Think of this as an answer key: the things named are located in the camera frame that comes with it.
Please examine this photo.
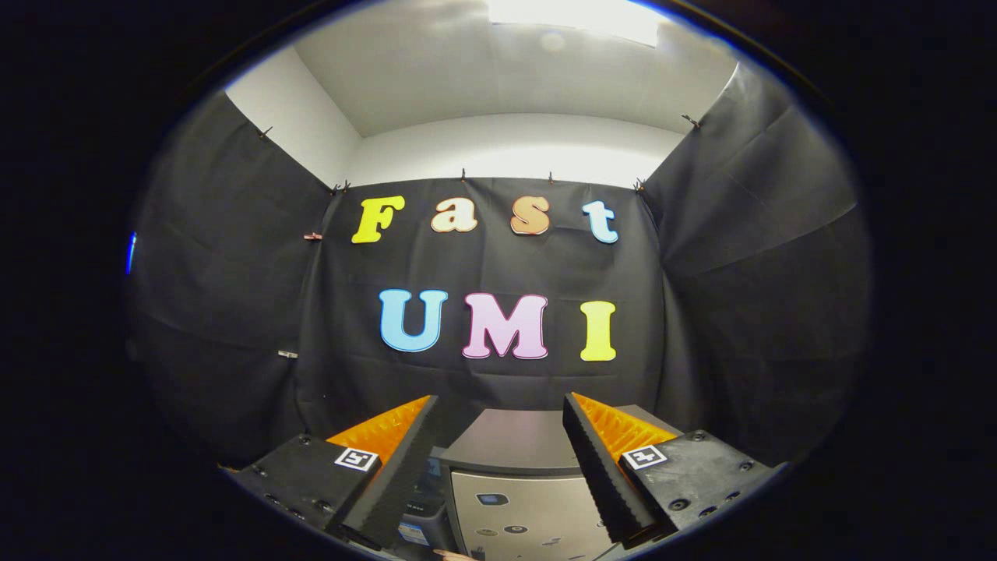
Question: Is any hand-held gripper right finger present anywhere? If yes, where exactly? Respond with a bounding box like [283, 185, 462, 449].
[562, 392, 787, 546]

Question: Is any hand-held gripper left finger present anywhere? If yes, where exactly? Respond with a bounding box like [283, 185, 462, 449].
[230, 394, 441, 550]

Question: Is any black backdrop cloth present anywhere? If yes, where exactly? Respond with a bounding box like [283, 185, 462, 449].
[125, 62, 872, 472]

